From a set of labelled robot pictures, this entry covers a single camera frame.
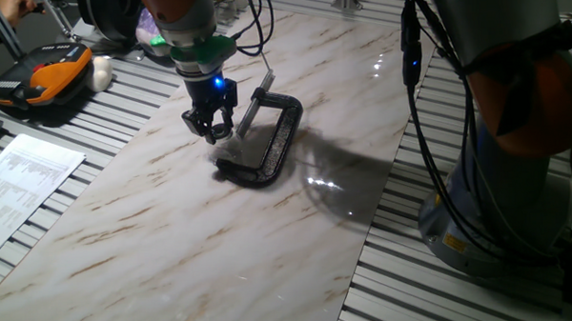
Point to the small white rounded object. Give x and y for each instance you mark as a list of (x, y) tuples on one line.
[(101, 74)]

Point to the black C-clamp with steel screw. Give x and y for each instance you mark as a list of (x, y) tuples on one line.
[(272, 161)]

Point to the grey metal strut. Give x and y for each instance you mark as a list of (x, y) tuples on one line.
[(2, 27)]

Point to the marble pattern board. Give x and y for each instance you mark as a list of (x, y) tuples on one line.
[(174, 231)]

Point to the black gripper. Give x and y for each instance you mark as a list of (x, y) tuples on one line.
[(207, 94)]

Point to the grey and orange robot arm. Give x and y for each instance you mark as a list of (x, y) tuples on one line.
[(500, 19)]

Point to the small green object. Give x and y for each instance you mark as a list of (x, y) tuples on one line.
[(158, 41)]

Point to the purple plastic bag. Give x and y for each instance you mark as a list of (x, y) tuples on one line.
[(145, 27)]

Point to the white printed paper sheet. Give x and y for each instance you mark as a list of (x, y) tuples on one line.
[(20, 184)]

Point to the silver tripod leg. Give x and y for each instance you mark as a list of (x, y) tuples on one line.
[(62, 20)]

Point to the orange and black teach pendant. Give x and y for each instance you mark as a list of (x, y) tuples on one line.
[(49, 76)]

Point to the person's hand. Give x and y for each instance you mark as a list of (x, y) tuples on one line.
[(13, 8)]

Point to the large black round object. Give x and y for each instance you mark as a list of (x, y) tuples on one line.
[(109, 14)]

